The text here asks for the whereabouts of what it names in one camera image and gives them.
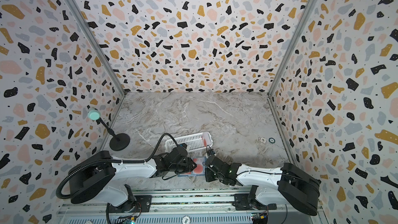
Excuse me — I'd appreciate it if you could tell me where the aluminium rail base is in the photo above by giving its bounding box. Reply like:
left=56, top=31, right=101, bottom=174
left=54, top=187, right=328, bottom=224

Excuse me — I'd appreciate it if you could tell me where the black stand with green ball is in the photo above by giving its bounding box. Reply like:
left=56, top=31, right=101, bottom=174
left=88, top=109, right=131, bottom=151

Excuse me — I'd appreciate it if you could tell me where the black corrugated cable hose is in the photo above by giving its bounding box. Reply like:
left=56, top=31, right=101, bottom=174
left=55, top=133, right=179, bottom=200

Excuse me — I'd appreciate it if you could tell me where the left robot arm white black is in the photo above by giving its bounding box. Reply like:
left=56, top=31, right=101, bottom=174
left=68, top=146, right=197, bottom=207

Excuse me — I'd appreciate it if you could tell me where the stack of red-circle cards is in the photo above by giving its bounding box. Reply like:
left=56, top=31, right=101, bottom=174
left=202, top=132, right=213, bottom=147

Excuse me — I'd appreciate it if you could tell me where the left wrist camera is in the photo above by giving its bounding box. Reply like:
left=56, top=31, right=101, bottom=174
left=179, top=143, right=188, bottom=149

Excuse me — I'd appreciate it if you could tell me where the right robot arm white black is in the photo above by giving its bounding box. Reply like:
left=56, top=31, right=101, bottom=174
left=205, top=155, right=321, bottom=216

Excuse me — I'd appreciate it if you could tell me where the white plastic basket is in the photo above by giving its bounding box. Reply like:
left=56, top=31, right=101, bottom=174
left=175, top=132, right=206, bottom=152

